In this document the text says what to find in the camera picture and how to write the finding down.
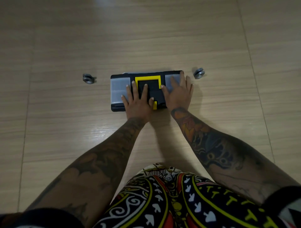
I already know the person's right hand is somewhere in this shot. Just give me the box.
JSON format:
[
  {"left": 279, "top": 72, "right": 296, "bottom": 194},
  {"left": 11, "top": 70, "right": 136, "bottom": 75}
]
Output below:
[{"left": 160, "top": 71, "right": 194, "bottom": 112}]

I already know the person's left hand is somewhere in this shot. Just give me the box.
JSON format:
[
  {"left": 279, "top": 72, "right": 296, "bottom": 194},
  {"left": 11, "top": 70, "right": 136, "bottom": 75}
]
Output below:
[{"left": 121, "top": 81, "right": 155, "bottom": 123}]

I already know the black toolbox with yellow handle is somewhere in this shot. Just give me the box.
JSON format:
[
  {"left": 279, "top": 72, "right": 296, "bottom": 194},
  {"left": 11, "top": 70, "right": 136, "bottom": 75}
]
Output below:
[{"left": 111, "top": 70, "right": 184, "bottom": 112}]

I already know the person's right forearm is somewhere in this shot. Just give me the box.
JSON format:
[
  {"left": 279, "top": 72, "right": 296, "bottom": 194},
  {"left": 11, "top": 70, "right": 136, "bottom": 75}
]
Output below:
[{"left": 170, "top": 107, "right": 299, "bottom": 205}]

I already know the person's left forearm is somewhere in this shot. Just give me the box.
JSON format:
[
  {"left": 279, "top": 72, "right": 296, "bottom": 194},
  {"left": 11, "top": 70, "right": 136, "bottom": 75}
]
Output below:
[{"left": 25, "top": 117, "right": 147, "bottom": 228}]

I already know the grey metal caster wheel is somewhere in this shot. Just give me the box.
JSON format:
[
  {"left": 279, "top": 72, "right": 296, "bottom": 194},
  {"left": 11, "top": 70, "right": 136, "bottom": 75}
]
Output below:
[
  {"left": 82, "top": 73, "right": 97, "bottom": 85},
  {"left": 193, "top": 67, "right": 206, "bottom": 80}
]

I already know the colourful patterned garment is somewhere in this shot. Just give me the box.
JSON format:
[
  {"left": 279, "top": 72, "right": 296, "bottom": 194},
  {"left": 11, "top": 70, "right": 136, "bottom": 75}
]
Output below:
[{"left": 0, "top": 163, "right": 301, "bottom": 228}]

